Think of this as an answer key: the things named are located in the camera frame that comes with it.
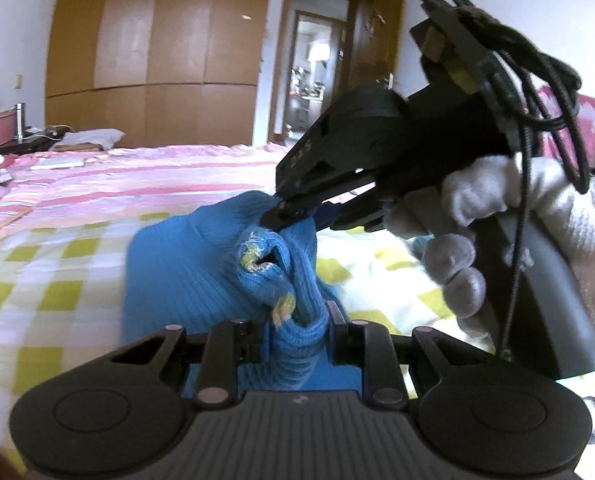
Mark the white cloth pile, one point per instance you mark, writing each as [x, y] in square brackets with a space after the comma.
[92, 137]

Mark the person's right hand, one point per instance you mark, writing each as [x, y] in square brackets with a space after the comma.
[577, 220]

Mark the pink box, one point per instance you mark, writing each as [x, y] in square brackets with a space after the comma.
[1, 127]

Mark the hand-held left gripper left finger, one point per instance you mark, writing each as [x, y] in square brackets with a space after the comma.
[260, 340]

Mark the wooden wardrobe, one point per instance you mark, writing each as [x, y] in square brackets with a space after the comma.
[152, 60]

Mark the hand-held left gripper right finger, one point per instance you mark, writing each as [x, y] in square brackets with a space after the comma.
[333, 332]

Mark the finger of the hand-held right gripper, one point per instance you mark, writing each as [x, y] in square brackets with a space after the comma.
[282, 215]
[347, 216]

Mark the blue knit sweater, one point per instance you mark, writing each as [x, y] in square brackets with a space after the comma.
[177, 270]

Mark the wooden door frame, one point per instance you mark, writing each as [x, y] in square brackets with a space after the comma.
[286, 60]

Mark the silver metal stand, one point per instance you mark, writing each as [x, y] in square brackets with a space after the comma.
[20, 120]

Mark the pink striped blanket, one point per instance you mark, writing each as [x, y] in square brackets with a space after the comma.
[127, 180]

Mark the dark wooden nightstand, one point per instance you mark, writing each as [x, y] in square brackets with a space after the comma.
[22, 147]

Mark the green checkered bed sheet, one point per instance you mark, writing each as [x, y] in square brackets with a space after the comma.
[52, 280]

